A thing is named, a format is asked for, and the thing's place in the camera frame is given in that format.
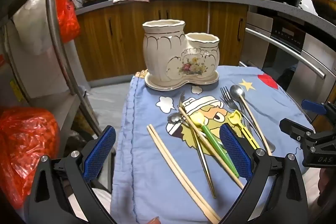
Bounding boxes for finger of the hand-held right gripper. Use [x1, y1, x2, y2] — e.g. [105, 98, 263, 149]
[280, 118, 316, 141]
[301, 99, 336, 116]

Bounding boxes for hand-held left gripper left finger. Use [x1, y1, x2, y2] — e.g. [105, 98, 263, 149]
[28, 125, 117, 224]

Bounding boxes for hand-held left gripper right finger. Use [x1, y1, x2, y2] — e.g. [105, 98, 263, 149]
[219, 124, 309, 224]

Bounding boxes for wooden chopstick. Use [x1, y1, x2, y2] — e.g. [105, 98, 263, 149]
[146, 126, 216, 224]
[149, 124, 222, 222]
[178, 107, 245, 190]

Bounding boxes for cream floral ceramic utensil holder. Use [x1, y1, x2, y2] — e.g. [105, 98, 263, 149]
[142, 19, 219, 81]

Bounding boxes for metal chopsticks pair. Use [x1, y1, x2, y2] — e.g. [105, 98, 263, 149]
[179, 93, 216, 199]

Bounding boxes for yellow plastic shovel spoon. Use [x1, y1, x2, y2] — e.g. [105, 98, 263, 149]
[227, 110, 261, 150]

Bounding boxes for blue cartoon printed cloth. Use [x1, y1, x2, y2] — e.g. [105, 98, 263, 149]
[110, 65, 315, 224]

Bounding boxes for steel fork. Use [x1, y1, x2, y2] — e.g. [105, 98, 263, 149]
[220, 86, 276, 153]

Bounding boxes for stainless steel oven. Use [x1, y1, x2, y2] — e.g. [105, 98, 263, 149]
[238, 11, 336, 115]

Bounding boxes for small metal spoon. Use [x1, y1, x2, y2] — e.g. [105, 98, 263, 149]
[167, 112, 226, 148]

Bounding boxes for large red plastic bag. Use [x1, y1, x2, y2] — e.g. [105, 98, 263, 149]
[0, 106, 61, 210]

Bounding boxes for cream ceramic saucer tray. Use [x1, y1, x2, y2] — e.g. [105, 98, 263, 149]
[144, 70, 219, 91]

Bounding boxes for brown pan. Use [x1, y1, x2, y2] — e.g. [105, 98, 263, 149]
[310, 0, 336, 18]

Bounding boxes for wooden base cabinets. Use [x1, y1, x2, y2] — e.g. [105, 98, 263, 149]
[75, 0, 248, 82]

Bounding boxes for metal storage rack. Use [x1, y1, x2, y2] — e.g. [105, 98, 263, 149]
[0, 0, 105, 140]

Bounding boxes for white plastic bag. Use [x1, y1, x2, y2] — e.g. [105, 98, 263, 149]
[13, 0, 57, 56]

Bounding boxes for hanging red plastic bag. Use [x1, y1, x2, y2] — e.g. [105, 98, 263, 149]
[56, 0, 81, 43]

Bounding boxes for green-handled yellow plastic spoon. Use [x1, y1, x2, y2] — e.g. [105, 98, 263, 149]
[191, 112, 240, 179]

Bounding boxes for wooden-handled metal spoon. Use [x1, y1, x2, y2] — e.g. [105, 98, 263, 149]
[230, 84, 273, 156]

